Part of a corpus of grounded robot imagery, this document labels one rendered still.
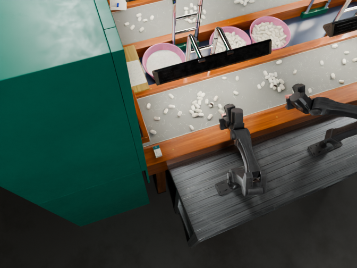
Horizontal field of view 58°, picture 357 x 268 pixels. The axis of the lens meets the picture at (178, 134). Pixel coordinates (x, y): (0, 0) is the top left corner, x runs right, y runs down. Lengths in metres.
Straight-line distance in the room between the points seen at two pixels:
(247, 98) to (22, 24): 1.39
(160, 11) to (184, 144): 0.97
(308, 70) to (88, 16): 1.60
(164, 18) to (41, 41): 1.51
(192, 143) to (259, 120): 0.41
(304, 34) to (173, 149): 1.26
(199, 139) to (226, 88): 0.38
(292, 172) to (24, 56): 1.52
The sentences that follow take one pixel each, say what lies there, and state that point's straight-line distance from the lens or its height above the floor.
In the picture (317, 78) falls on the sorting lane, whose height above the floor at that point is 0.74.
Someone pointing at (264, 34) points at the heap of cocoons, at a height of 0.73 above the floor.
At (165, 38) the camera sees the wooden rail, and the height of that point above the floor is 0.77.
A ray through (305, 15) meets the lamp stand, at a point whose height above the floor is 0.71.
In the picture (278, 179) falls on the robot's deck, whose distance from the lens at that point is 1.88.
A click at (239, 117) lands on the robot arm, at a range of 1.52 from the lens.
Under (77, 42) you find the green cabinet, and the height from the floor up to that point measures 1.79.
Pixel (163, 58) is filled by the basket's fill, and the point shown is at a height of 0.73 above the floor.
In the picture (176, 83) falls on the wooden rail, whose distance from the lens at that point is 1.92.
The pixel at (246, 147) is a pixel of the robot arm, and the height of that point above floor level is 1.07.
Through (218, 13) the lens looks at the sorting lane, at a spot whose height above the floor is 0.74.
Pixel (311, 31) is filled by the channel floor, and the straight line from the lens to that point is 2.48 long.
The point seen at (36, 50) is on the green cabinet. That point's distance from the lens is 0.81.
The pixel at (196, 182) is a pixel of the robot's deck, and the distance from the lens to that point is 1.78.
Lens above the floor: 2.39
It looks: 67 degrees down
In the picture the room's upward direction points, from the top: 5 degrees clockwise
